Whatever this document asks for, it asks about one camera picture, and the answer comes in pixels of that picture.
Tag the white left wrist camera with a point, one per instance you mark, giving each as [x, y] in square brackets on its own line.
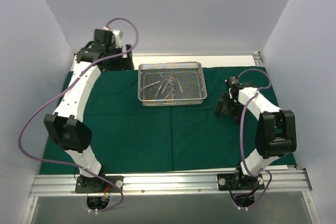
[116, 37]

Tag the aluminium front frame rail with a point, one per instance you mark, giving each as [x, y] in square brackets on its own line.
[280, 179]

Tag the steel wire mesh tray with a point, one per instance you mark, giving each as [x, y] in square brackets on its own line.
[191, 76]

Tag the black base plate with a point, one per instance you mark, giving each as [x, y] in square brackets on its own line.
[230, 181]
[87, 185]

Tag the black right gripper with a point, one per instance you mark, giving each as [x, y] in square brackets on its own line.
[226, 102]

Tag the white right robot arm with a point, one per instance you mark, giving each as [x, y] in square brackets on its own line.
[276, 129]

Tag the steel surgical scissors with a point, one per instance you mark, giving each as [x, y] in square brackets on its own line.
[169, 80]

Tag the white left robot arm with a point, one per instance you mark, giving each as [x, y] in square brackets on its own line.
[65, 126]

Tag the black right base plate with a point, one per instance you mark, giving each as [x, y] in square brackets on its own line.
[230, 181]

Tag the steel surgical forceps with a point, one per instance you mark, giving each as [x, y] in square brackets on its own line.
[167, 91]

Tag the steel tweezers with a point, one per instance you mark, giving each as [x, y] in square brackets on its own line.
[150, 90]

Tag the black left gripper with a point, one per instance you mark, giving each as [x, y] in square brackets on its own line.
[122, 63]

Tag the steel scalpel handle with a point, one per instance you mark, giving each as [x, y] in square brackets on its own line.
[179, 84]

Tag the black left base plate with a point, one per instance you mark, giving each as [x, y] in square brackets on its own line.
[87, 185]

